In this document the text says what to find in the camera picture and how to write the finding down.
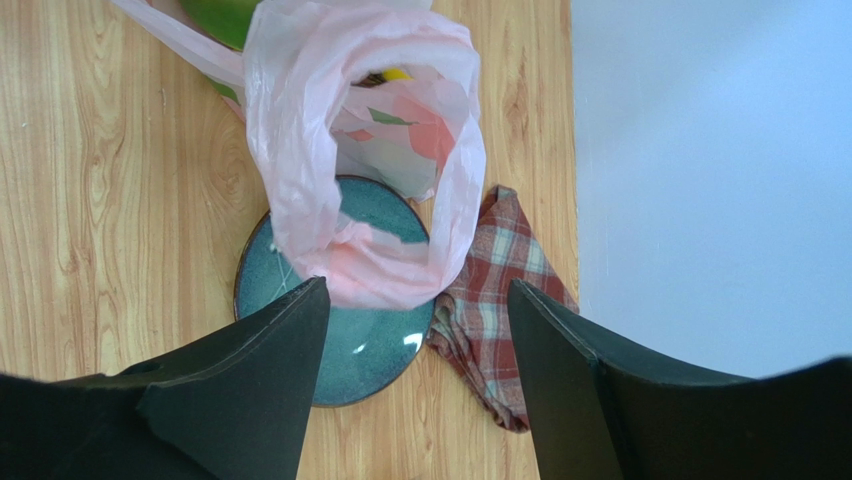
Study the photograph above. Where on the red plaid cloth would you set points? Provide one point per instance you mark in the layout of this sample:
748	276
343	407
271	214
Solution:
470	327

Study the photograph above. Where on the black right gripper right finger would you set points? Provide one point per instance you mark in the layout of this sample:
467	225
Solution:
601	406

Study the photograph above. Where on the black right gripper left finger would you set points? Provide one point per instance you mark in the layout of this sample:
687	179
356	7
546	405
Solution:
233	404

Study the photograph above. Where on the pink plastic bag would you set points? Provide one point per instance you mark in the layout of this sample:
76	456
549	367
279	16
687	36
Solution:
315	108

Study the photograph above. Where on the green fake fruit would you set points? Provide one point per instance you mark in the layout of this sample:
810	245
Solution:
225	21

